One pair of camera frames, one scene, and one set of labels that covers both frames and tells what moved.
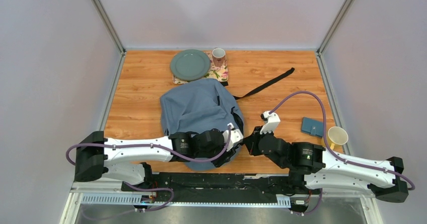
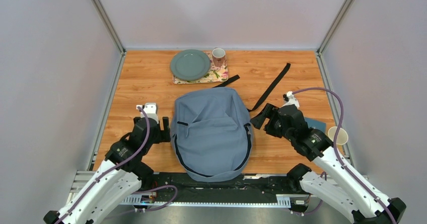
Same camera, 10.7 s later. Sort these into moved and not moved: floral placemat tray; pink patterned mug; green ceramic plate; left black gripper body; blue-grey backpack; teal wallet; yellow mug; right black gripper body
Moved: left black gripper body; right black gripper body; blue-grey backpack
Not moved: pink patterned mug; teal wallet; yellow mug; green ceramic plate; floral placemat tray
